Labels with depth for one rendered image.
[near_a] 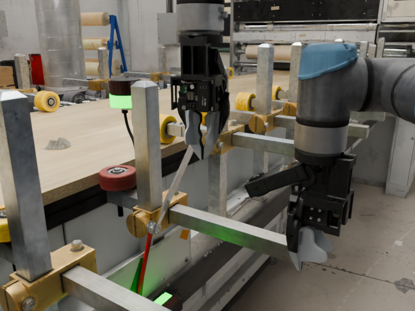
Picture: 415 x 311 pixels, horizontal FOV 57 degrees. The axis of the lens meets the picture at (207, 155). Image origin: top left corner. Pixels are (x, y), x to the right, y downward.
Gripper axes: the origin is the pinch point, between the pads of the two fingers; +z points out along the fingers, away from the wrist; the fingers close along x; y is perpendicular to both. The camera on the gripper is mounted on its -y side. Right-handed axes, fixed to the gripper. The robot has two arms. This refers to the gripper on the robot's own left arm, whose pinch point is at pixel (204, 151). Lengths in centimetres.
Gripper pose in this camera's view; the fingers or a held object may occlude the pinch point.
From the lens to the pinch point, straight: 68.0
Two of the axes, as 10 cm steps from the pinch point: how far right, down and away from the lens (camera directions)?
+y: -2.3, 2.9, -9.3
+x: 9.7, 0.7, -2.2
